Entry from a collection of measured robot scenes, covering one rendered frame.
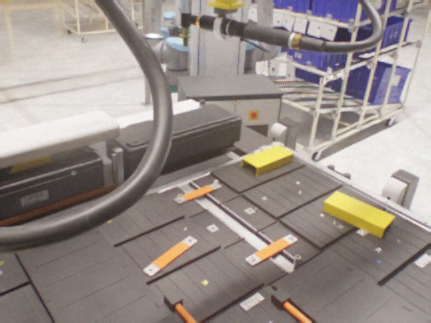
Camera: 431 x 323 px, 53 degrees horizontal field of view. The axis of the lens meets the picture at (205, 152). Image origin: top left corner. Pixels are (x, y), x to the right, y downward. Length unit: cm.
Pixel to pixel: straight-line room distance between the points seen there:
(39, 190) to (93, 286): 32
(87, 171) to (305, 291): 62
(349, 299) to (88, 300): 52
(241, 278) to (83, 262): 34
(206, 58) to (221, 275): 195
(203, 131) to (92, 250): 53
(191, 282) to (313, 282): 26
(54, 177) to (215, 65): 179
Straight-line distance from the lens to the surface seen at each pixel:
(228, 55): 275
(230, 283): 93
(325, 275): 98
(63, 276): 96
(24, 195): 113
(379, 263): 107
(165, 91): 62
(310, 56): 345
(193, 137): 131
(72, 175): 115
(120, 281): 93
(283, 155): 136
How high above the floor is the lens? 166
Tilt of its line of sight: 28 degrees down
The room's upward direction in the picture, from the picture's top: 3 degrees clockwise
